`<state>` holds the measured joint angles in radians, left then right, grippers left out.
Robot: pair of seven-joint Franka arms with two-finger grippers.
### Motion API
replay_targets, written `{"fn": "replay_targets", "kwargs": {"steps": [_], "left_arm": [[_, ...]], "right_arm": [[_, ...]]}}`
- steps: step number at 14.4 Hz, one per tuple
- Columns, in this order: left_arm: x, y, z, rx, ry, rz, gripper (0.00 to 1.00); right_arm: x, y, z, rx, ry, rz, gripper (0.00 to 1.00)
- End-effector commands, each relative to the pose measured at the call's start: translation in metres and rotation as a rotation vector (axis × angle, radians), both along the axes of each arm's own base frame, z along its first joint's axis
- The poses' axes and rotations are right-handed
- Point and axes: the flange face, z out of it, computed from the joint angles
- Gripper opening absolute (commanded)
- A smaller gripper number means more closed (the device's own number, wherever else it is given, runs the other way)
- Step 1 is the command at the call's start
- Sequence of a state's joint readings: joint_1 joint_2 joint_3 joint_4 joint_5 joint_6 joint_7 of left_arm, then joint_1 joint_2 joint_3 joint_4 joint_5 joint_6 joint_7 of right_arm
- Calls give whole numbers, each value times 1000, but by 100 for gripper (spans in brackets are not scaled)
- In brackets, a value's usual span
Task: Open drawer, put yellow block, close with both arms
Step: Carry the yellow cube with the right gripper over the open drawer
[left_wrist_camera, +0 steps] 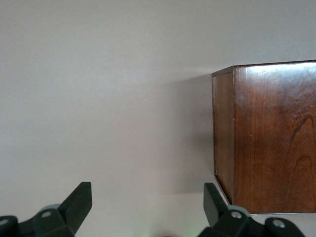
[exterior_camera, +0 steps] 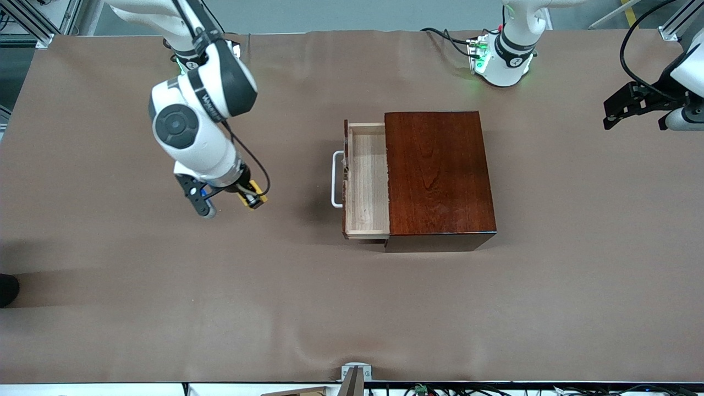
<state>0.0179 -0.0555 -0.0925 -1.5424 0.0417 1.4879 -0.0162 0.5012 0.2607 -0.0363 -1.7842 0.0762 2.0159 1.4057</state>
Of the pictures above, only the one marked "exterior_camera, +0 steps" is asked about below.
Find yellow cube block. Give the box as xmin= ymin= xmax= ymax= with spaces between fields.
xmin=237 ymin=187 xmax=270 ymax=210

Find wooden drawer with white handle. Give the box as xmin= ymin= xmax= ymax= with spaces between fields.
xmin=331 ymin=119 xmax=391 ymax=241

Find brown table cloth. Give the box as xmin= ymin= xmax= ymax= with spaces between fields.
xmin=0 ymin=29 xmax=704 ymax=384

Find dark brown wooden cabinet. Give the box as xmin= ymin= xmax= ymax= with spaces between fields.
xmin=383 ymin=111 xmax=498 ymax=253

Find light wooden board piece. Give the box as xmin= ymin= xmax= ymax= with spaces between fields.
xmin=263 ymin=387 xmax=326 ymax=396

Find black round object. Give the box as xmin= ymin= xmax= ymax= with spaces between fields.
xmin=0 ymin=273 xmax=20 ymax=309

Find aluminium frame profile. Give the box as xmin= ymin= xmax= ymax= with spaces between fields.
xmin=658 ymin=0 xmax=704 ymax=42
xmin=0 ymin=0 xmax=83 ymax=49

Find grey metal clamp bracket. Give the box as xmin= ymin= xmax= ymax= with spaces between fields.
xmin=340 ymin=362 xmax=373 ymax=396

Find black left arm base cables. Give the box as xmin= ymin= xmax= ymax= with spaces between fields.
xmin=421 ymin=26 xmax=479 ymax=58

